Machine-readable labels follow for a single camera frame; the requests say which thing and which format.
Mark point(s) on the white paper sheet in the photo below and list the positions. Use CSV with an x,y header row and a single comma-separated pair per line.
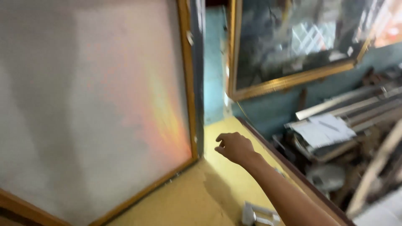
x,y
323,130

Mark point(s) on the gold framed dark painting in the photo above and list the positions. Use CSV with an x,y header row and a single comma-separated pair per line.
x,y
289,47

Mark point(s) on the person's right hand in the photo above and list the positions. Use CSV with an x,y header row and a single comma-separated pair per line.
x,y
236,147

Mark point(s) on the gold framed orange picture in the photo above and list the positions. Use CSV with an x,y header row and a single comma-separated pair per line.
x,y
388,22

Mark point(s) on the light wooden stick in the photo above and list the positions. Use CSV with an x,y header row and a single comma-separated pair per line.
x,y
373,171

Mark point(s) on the heap of wooden frame mouldings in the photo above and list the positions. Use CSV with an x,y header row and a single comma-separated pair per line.
x,y
351,135

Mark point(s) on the large wooden framed white board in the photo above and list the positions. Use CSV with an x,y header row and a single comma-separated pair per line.
x,y
94,106

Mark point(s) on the white plastic tool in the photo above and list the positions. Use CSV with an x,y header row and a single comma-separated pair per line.
x,y
260,216

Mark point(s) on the person's right fingers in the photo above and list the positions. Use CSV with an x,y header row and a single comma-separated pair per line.
x,y
220,144

